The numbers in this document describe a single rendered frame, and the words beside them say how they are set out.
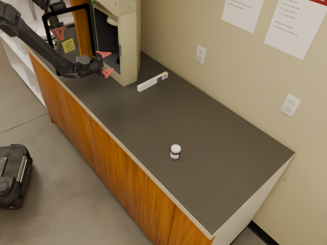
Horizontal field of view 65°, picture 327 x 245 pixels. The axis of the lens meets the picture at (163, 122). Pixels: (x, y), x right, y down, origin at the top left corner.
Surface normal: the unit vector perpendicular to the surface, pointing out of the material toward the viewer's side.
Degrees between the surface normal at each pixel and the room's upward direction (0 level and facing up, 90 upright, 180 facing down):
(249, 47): 90
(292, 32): 90
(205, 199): 0
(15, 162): 0
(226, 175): 0
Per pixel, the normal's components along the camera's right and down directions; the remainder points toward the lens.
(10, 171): 0.07, -0.72
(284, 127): -0.75, 0.42
